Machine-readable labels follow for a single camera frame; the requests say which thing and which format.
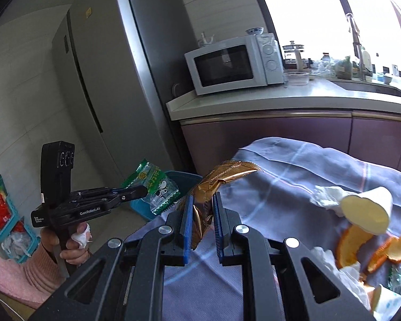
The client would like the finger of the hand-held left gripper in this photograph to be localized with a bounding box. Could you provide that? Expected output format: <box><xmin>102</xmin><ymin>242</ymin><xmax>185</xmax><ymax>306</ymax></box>
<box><xmin>74</xmin><ymin>188</ymin><xmax>121</xmax><ymax>195</ymax></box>
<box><xmin>72</xmin><ymin>185</ymin><xmax>148</xmax><ymax>208</ymax></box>

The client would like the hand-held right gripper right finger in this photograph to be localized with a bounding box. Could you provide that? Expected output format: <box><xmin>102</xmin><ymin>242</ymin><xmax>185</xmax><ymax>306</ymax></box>
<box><xmin>212</xmin><ymin>192</ymin><xmax>376</xmax><ymax>321</ymax></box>

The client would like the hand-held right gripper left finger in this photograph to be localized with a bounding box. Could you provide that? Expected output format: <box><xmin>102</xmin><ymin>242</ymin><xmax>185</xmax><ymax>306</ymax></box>
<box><xmin>28</xmin><ymin>194</ymin><xmax>195</xmax><ymax>321</ymax></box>

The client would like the green snack wrapper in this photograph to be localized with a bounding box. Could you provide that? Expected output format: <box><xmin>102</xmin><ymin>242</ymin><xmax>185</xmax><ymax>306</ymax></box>
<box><xmin>121</xmin><ymin>159</ymin><xmax>180</xmax><ymax>215</ymax></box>

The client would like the blue plastic bin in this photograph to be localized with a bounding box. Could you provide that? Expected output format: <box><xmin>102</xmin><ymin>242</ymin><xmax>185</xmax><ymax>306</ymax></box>
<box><xmin>130</xmin><ymin>170</ymin><xmax>203</xmax><ymax>222</ymax></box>

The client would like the gold foil wrapper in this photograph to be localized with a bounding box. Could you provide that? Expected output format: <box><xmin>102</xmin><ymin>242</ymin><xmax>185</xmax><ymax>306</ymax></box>
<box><xmin>186</xmin><ymin>160</ymin><xmax>259</xmax><ymax>251</ymax></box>

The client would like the blue dotted paper cup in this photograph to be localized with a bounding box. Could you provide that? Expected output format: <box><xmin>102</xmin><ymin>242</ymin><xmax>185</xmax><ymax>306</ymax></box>
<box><xmin>371</xmin><ymin>284</ymin><xmax>401</xmax><ymax>315</ymax></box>

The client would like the person's left forearm pink sleeve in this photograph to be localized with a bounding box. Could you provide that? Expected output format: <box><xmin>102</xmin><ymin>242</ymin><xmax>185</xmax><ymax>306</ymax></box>
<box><xmin>0</xmin><ymin>241</ymin><xmax>71</xmax><ymax>308</ymax></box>

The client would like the person's left hand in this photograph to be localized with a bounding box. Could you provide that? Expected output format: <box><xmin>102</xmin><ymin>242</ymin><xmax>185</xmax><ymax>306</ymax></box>
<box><xmin>40</xmin><ymin>223</ymin><xmax>93</xmax><ymax>268</ymax></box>

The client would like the blue-grey tablecloth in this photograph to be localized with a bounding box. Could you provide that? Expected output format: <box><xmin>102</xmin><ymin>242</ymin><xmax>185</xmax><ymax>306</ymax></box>
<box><xmin>124</xmin><ymin>136</ymin><xmax>401</xmax><ymax>321</ymax></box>

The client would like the teal plastic basket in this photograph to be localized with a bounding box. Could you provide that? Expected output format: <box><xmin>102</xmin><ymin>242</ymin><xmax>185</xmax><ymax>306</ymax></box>
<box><xmin>0</xmin><ymin>174</ymin><xmax>41</xmax><ymax>263</ymax></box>

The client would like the kitchen counter with purple cabinets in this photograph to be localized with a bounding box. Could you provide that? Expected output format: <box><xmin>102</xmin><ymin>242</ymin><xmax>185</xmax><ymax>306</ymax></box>
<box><xmin>166</xmin><ymin>77</ymin><xmax>401</xmax><ymax>179</ymax></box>

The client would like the crumpled white tissue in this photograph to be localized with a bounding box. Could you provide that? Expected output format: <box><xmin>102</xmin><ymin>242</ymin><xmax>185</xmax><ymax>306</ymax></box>
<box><xmin>310</xmin><ymin>185</ymin><xmax>350</xmax><ymax>216</ymax></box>
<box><xmin>312</xmin><ymin>247</ymin><xmax>371</xmax><ymax>308</ymax></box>

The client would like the silver refrigerator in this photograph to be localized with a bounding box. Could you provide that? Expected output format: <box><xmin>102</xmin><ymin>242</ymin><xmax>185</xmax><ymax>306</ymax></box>
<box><xmin>52</xmin><ymin>0</ymin><xmax>204</xmax><ymax>181</ymax></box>

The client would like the orange peel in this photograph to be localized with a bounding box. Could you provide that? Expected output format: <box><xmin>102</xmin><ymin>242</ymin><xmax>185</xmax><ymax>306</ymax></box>
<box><xmin>336</xmin><ymin>225</ymin><xmax>375</xmax><ymax>270</ymax></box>
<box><xmin>366</xmin><ymin>237</ymin><xmax>395</xmax><ymax>273</ymax></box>
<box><xmin>386</xmin><ymin>233</ymin><xmax>401</xmax><ymax>264</ymax></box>

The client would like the white paper cup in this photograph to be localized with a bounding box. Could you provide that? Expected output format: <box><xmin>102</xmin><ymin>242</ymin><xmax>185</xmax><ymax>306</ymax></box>
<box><xmin>340</xmin><ymin>186</ymin><xmax>393</xmax><ymax>235</ymax></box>

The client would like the white microwave oven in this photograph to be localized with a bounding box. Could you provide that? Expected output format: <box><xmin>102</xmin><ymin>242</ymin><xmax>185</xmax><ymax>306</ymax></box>
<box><xmin>184</xmin><ymin>33</ymin><xmax>285</xmax><ymax>96</ymax></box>

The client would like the clear plastic container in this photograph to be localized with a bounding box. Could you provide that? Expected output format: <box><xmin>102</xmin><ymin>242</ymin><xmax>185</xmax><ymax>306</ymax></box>
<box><xmin>283</xmin><ymin>71</ymin><xmax>311</xmax><ymax>86</ymax></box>

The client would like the small white rack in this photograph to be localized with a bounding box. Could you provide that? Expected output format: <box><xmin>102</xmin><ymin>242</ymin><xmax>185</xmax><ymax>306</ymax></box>
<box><xmin>197</xmin><ymin>32</ymin><xmax>215</xmax><ymax>48</ymax></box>

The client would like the glass french press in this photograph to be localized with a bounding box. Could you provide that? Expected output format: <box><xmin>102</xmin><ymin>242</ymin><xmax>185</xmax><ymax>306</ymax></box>
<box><xmin>282</xmin><ymin>41</ymin><xmax>310</xmax><ymax>72</ymax></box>

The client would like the green glass jar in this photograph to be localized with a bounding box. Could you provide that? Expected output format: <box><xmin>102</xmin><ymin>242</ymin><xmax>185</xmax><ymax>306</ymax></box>
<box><xmin>336</xmin><ymin>57</ymin><xmax>353</xmax><ymax>80</ymax></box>

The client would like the kitchen sink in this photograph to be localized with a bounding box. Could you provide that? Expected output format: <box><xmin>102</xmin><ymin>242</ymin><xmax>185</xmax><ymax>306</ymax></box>
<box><xmin>334</xmin><ymin>80</ymin><xmax>401</xmax><ymax>99</ymax></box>

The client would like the metal faucet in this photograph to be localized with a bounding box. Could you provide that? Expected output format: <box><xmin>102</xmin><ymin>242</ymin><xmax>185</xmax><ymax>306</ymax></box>
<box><xmin>346</xmin><ymin>13</ymin><xmax>368</xmax><ymax>81</ymax></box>

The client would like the kitchen window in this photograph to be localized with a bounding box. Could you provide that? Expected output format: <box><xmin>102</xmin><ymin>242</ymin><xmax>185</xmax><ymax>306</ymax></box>
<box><xmin>250</xmin><ymin>0</ymin><xmax>401</xmax><ymax>74</ymax></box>

